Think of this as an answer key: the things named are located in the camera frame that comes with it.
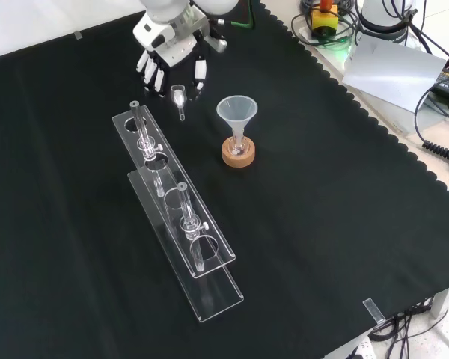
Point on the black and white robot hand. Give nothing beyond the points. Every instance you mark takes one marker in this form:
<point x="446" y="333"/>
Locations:
<point x="172" y="41"/>

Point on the clear glass weighing funnel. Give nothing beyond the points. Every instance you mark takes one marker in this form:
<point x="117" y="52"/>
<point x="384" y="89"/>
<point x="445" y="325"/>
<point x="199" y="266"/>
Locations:
<point x="177" y="96"/>

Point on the translucent plastic funnel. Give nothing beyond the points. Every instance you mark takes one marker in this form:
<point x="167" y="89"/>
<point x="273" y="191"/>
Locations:
<point x="236" y="112"/>

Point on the small glass round-bottom flask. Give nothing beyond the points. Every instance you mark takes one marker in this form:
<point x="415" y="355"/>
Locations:
<point x="238" y="146"/>

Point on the clear acrylic funnel stand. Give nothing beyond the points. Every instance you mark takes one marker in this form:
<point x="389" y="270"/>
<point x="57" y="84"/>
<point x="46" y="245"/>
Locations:
<point x="179" y="224"/>

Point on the clear tape strip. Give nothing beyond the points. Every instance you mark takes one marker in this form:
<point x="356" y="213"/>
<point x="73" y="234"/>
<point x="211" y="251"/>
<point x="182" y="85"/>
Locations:
<point x="374" y="311"/>
<point x="78" y="35"/>

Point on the yellow stop button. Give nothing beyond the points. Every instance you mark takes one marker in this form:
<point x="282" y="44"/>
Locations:
<point x="323" y="18"/>

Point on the black bench cloth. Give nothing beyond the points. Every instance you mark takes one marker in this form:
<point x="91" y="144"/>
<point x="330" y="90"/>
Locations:
<point x="284" y="243"/>

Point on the white power strip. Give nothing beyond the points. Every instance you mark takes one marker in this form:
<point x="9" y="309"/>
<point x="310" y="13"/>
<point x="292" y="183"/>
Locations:
<point x="363" y="349"/>

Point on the white table leg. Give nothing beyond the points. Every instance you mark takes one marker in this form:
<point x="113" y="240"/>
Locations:
<point x="443" y="299"/>

